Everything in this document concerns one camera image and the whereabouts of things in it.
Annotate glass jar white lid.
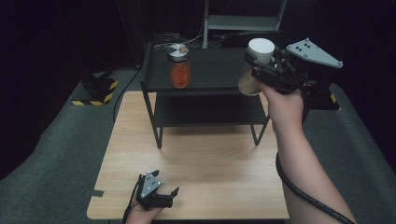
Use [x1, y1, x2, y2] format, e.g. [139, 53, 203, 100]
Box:
[237, 37, 276, 96]

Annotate hand-held gripper black cable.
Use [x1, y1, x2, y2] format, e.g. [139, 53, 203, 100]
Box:
[275, 152, 356, 224]
[121, 176, 141, 224]

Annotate left hand-held gripper black cable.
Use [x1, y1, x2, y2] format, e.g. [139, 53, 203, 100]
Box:
[121, 176, 141, 224]

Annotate black stand base hazard tape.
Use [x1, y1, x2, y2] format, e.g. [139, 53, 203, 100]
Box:
[303, 81, 342, 111]
[71, 73, 120, 106]

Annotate grey metal stand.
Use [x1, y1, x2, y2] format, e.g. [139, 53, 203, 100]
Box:
[202, 0, 288, 49]

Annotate white cables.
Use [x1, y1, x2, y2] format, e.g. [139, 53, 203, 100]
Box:
[153, 18, 206, 49]

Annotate black two-tier metal rack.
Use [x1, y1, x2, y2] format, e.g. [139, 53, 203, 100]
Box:
[139, 38, 272, 149]

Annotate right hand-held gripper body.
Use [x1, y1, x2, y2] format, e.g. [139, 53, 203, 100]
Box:
[258, 37, 344, 94]

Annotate grey tape strip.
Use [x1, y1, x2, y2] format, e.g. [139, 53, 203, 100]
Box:
[84, 189, 105, 198]

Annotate person's left hand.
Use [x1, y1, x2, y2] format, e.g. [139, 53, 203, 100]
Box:
[124, 203, 163, 224]

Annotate black floor cable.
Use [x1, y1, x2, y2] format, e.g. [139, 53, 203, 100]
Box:
[112, 66, 143, 122]

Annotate right hand-held gripper black cable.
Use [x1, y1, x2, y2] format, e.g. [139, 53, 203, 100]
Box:
[275, 152, 356, 224]

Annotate glass jar silver lid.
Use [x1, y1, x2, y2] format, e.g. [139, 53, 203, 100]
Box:
[166, 43, 191, 90]

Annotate person's right hand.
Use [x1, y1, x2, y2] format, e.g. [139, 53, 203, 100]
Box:
[260, 82, 305, 132]

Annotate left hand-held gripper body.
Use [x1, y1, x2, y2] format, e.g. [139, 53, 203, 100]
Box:
[135, 171, 174, 210]

